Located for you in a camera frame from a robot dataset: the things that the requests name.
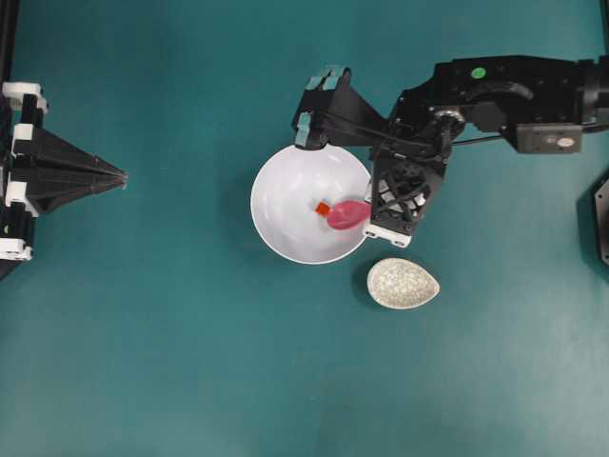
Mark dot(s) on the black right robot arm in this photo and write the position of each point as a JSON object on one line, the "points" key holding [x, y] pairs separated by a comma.
{"points": [[536, 105]]}

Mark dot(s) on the small red block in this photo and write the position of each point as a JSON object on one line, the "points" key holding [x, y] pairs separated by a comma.
{"points": [[323, 209]]}

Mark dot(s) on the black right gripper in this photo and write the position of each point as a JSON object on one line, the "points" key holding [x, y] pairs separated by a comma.
{"points": [[403, 184]]}

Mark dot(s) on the black aluminium frame rail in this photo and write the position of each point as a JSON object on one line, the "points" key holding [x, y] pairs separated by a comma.
{"points": [[9, 10]]}

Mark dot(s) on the pink plastic spoon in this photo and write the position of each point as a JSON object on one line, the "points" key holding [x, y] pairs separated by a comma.
{"points": [[348, 214]]}

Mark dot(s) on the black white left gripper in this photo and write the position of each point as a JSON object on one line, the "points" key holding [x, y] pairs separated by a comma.
{"points": [[29, 193]]}

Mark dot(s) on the speckled egg-shaped dish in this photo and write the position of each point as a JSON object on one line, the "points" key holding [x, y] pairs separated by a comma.
{"points": [[400, 284]]}

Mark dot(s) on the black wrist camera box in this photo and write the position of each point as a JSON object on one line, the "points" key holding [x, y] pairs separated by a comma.
{"points": [[548, 138]]}

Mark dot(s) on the black arm base right edge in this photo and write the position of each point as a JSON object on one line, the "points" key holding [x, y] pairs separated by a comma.
{"points": [[592, 216]]}

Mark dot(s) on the white round bowl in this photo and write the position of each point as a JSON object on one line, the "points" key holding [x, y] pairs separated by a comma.
{"points": [[284, 196]]}

